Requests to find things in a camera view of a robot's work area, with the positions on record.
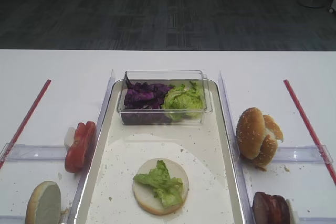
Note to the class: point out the sesame bun top front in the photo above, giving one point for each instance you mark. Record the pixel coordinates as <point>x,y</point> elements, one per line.
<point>256,143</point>

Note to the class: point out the green lettuce pile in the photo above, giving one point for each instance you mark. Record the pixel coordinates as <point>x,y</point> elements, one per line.
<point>188,102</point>

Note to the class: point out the right clear long divider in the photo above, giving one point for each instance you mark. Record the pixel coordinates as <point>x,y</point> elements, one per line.
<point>245,209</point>

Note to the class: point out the left clear long divider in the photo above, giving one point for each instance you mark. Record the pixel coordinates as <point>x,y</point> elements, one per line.
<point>101,119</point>

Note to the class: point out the brown meat patties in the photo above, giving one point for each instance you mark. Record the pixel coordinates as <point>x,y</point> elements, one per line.
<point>269,209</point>

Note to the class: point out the right clear cross divider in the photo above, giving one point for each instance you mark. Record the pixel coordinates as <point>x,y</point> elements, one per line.
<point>312,154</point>

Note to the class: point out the clear cross divider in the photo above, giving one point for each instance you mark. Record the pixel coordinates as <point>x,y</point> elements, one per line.
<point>32,153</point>
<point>312,154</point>

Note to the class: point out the red tomato slices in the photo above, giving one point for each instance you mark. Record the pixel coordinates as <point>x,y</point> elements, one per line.
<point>77,154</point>

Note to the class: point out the white patty holder block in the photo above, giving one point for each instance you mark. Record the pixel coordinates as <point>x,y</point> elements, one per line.
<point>294,218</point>

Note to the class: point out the standing bun half left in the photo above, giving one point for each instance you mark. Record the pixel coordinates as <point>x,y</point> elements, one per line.
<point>44,205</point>

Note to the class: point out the sesame bun top rear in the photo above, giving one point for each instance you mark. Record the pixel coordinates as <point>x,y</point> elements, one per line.
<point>271,125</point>

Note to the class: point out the sesame bun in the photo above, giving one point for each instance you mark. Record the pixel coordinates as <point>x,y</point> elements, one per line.
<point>256,143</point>
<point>271,125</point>

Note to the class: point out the right red tape strip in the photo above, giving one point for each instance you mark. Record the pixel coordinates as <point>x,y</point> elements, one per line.
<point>308,121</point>

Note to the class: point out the clear long divider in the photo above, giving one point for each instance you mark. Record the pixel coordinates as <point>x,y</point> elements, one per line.
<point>245,209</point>
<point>101,119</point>

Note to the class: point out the white tomato holder block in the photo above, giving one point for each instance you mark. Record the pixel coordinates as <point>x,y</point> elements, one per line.
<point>69,138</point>

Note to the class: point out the bottom bun half on tray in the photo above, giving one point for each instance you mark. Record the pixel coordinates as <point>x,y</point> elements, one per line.
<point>144,194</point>

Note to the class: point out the left red tape strip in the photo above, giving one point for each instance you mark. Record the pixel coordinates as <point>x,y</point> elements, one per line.
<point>18,132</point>

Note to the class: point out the red tape strip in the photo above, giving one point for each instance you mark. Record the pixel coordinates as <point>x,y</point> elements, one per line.
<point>308,121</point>
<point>18,132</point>

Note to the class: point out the clear plastic salad container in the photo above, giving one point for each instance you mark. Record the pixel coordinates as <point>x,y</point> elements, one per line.
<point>173,78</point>

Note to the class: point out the white metal serving tray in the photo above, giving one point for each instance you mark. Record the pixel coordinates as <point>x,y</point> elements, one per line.
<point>201,149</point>

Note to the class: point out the shredded purple cabbage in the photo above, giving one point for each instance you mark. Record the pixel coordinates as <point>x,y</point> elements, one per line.
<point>144,96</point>

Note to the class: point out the left clear cross divider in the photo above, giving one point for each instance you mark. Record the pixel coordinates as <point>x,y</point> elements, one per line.
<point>32,153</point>

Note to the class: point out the green lettuce leaf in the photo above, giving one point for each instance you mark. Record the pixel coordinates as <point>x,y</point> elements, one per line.
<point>167,189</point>

